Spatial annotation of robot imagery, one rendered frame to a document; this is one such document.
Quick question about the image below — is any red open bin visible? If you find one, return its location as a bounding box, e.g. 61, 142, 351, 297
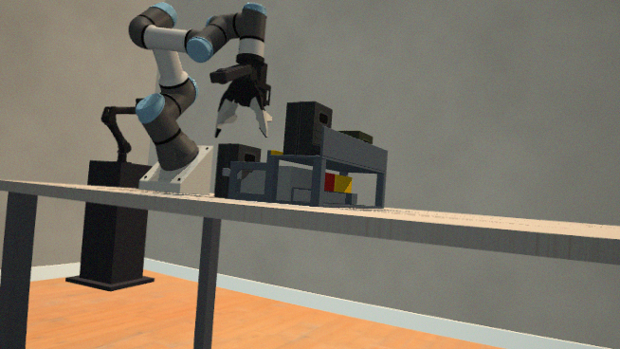
324, 173, 335, 192

